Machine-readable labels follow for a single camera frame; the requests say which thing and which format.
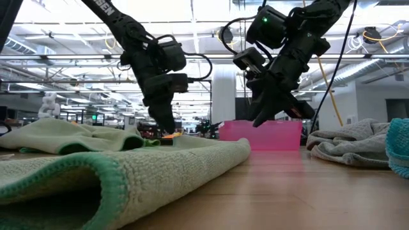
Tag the black monitor screen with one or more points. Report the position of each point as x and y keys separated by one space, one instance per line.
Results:
x=241 y=108

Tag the ribbed ceiling air duct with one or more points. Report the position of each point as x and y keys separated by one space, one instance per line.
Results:
x=16 y=44

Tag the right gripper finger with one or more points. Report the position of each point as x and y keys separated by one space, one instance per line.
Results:
x=274 y=107
x=259 y=111

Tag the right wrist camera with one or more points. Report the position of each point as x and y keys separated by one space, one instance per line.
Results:
x=249 y=59

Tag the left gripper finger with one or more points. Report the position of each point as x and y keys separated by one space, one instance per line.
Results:
x=164 y=118

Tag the grey microfiber towel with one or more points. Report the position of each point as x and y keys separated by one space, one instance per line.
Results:
x=351 y=143

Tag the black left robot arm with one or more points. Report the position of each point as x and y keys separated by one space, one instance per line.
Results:
x=121 y=25

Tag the orange microfiber towel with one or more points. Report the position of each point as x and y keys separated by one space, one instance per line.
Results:
x=171 y=135

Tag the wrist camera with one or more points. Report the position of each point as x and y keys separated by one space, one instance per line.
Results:
x=249 y=59
x=179 y=83

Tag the blue microfiber towel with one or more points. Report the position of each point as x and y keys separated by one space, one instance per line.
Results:
x=399 y=147

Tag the white building column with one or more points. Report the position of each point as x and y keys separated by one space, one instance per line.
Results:
x=223 y=96

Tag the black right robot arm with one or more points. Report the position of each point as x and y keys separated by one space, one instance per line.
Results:
x=319 y=12

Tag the silver air duct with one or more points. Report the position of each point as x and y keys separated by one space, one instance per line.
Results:
x=351 y=68

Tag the red plastic bin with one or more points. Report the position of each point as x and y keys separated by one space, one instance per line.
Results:
x=271 y=137

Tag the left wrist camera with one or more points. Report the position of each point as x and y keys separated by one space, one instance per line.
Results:
x=179 y=83

